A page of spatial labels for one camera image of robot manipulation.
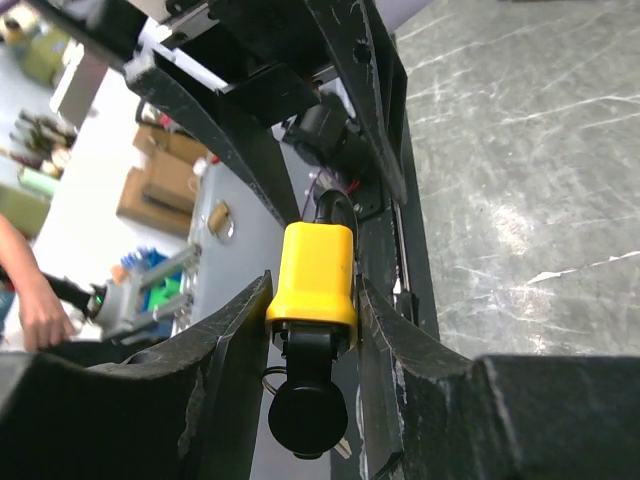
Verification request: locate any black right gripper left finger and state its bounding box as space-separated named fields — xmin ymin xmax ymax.
xmin=1 ymin=274 xmax=272 ymax=479

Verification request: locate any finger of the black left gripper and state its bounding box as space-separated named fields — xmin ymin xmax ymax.
xmin=305 ymin=1 xmax=407 ymax=203
xmin=124 ymin=54 xmax=300 ymax=225

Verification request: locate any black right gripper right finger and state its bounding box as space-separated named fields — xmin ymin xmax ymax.
xmin=357 ymin=278 xmax=639 ymax=479

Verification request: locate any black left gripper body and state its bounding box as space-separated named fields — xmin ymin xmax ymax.
xmin=32 ymin=1 xmax=345 ymax=130

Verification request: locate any yellow padlock black key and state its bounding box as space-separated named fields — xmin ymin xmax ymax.
xmin=261 ymin=320 xmax=351 ymax=460

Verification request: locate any person bare hand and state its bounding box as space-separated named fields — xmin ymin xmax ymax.
xmin=14 ymin=269 xmax=75 ymax=351

